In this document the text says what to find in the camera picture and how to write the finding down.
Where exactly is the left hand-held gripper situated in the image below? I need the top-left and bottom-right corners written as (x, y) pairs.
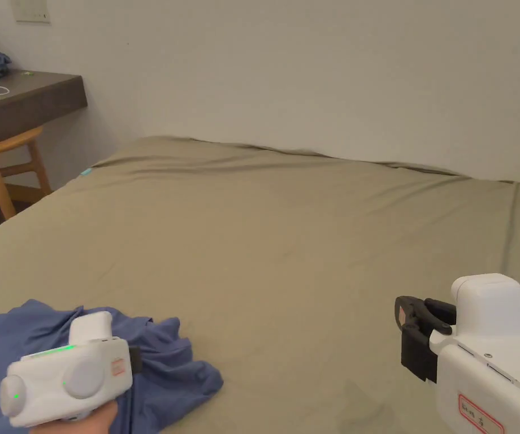
top-left (0, 311), bottom-right (142, 428)

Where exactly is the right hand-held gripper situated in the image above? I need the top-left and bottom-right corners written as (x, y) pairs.
top-left (393, 273), bottom-right (520, 434)

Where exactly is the blue shirt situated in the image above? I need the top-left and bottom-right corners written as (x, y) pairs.
top-left (0, 298), bottom-right (224, 434)

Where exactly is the person's left hand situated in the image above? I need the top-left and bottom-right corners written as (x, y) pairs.
top-left (29, 400), bottom-right (119, 434)

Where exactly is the bed with beige sheet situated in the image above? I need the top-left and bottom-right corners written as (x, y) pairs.
top-left (0, 135), bottom-right (520, 434)

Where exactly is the light wooden chair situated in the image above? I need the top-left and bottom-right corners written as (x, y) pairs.
top-left (0, 126), bottom-right (53, 222)

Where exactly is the dark wooden wall desk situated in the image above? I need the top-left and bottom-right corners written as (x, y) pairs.
top-left (0, 44), bottom-right (89, 151)

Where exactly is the white wall switch panel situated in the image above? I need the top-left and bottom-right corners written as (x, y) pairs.
top-left (11, 0), bottom-right (53, 25)

